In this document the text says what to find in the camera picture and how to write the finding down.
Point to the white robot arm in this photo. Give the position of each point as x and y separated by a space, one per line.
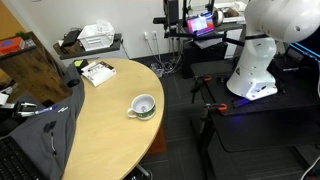
268 21

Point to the white green ceramic cup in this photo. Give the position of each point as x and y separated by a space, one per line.
142 107

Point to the grey low cabinet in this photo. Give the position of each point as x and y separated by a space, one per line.
116 50

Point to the white black cardboard box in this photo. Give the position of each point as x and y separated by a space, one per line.
97 73

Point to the tablet with lit screen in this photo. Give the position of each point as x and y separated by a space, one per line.
201 24

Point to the white printer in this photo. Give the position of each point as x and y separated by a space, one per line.
97 36

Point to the blue white pen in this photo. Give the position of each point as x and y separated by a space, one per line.
27 114

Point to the grey jacket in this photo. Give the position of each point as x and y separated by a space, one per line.
47 138

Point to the dark wooden shelf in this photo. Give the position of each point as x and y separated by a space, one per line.
37 72

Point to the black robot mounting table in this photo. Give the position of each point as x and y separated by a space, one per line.
289 118

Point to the red box on shelf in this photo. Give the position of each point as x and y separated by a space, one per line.
11 45

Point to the black keyboard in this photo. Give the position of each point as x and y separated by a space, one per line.
14 164

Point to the orange handled clamp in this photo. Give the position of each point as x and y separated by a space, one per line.
220 107

